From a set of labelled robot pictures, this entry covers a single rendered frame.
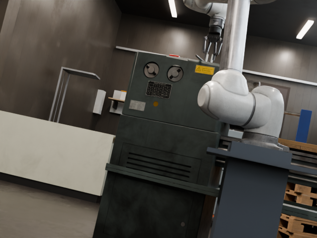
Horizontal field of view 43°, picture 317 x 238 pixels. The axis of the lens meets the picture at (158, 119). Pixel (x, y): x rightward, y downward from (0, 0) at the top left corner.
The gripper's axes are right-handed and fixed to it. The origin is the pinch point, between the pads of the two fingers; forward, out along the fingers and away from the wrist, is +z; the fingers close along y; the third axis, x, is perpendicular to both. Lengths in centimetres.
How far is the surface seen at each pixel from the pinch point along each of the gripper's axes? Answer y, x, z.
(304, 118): 61, 8, 24
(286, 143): 53, -6, 42
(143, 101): -30.7, -13.9, 33.9
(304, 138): 62, 8, 35
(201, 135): 7.5, -13.9, 47.2
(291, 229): 77, 239, 112
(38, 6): -382, 335, -139
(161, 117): -17.5, -14.0, 41.2
